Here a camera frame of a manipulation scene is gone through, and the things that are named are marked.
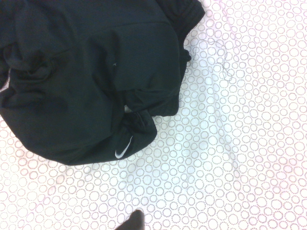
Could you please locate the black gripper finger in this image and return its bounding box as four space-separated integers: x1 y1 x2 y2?
114 208 147 230

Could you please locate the black Nike garment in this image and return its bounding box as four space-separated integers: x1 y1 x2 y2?
0 0 206 166

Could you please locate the white circle-patterned duvet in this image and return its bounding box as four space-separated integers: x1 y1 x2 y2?
0 0 307 230

